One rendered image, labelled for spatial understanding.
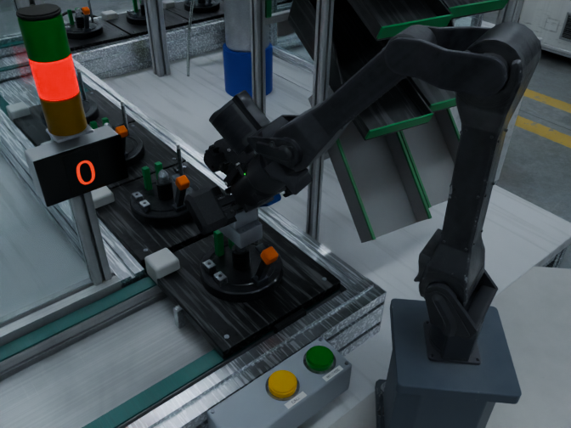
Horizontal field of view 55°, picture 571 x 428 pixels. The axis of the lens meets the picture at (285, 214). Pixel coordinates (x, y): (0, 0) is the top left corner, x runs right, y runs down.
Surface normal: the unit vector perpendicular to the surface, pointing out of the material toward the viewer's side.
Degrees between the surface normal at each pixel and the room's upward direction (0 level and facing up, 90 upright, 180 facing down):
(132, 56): 90
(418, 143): 45
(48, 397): 0
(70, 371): 0
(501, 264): 0
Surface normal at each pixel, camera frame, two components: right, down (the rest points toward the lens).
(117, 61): 0.63, 0.47
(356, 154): 0.36, -0.19
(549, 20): -0.77, 0.37
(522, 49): 0.58, -0.35
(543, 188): 0.01, -0.80
